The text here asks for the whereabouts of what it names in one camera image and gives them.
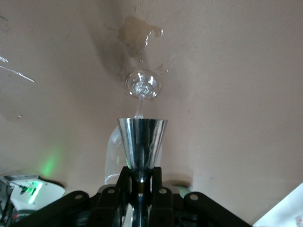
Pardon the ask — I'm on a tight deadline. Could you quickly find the shiny steel double jigger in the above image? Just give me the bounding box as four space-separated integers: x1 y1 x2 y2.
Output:
117 118 169 227

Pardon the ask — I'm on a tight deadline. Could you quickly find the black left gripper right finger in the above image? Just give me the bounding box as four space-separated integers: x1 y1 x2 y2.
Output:
151 166 251 227

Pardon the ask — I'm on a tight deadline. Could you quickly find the clear stemmed wine glass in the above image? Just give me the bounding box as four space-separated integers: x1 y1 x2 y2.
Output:
104 69 164 186

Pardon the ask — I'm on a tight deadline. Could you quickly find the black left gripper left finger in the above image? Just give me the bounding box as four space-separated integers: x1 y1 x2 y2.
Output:
14 166 132 227

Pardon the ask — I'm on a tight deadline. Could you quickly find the black cable at right base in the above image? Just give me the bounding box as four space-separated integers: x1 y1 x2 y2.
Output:
0 184 14 227

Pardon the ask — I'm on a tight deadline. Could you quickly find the brown table mat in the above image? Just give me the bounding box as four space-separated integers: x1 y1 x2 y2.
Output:
0 0 303 227

